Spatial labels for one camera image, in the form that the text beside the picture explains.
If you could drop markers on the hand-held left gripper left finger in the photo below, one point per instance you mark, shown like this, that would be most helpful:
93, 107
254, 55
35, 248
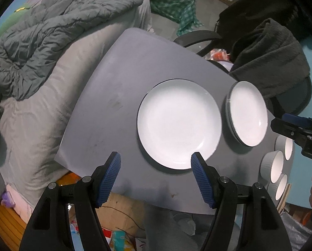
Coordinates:
110, 180

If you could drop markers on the cardboard box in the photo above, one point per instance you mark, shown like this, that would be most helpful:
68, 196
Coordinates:
116, 211

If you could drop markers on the bed with light grey sheet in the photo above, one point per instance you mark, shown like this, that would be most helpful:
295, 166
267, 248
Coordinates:
41, 125

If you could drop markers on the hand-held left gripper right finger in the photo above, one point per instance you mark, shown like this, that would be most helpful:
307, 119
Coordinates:
201, 180

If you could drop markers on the black mesh office chair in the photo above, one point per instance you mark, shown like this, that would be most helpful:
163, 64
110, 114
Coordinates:
197, 35

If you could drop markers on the wooden strip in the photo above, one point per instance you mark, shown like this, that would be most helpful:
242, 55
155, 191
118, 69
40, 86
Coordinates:
284, 196

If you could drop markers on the dark grey fleece garment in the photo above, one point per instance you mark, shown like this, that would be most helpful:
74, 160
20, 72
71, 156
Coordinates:
270, 55

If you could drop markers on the pink cloth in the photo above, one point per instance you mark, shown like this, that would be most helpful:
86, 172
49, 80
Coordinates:
20, 201

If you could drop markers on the white ribbed ramekin bowl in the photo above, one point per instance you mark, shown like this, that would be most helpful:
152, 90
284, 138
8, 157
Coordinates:
281, 188
289, 149
277, 166

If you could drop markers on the black jacket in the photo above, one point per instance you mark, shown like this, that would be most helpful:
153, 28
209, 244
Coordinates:
263, 2

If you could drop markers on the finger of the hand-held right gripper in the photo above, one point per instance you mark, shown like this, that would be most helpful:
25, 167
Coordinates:
294, 119
284, 128

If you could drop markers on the deep white plate dark rim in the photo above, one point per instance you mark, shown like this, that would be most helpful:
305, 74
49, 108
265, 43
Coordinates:
227, 115
247, 112

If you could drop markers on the red snack packet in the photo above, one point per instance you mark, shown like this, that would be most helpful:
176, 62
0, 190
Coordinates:
218, 55

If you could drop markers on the grey quilt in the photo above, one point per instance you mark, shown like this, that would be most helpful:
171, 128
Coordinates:
41, 31

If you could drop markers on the clear plastic bag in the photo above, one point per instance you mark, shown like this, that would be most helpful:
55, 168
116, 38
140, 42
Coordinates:
294, 230

